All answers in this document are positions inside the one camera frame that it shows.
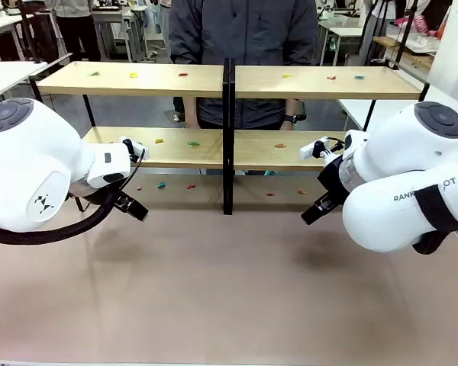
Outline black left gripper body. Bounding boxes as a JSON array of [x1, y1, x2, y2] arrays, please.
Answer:
[[112, 190, 134, 213]]

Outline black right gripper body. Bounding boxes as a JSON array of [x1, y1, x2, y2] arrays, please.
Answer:
[[318, 159, 351, 204]]

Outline person's right hand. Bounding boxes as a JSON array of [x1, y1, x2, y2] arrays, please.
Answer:
[[184, 97, 200, 129]]

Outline white lab table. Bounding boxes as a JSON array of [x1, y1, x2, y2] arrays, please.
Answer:
[[0, 14, 35, 62], [337, 85, 458, 133], [0, 60, 49, 104]]

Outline two-tier wood metal shelf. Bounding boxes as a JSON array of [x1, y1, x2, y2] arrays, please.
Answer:
[[228, 57, 431, 216], [28, 57, 231, 216]]

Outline white background desk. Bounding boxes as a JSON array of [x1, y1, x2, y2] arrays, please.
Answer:
[[318, 18, 363, 66], [91, 5, 148, 62]]

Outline wooden background table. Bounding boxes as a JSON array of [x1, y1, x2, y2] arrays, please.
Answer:
[[373, 36, 438, 70]]

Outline black stand pole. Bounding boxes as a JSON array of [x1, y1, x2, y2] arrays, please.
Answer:
[[385, 0, 421, 72]]

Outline person in grey jacket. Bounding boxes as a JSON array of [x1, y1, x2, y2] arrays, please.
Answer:
[[168, 0, 318, 177]]

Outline bystander in grey jacket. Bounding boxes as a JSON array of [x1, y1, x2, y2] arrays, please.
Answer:
[[55, 0, 100, 62]]

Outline pink printed bag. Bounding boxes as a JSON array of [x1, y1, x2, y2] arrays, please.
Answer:
[[414, 13, 432, 35]]

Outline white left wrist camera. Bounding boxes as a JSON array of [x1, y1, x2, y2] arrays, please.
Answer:
[[118, 135, 151, 162]]

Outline black braided cable sleeve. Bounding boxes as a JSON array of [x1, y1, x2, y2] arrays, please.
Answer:
[[0, 189, 120, 246]]

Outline black velcro strap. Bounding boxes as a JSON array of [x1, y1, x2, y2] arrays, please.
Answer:
[[411, 185, 458, 255]]

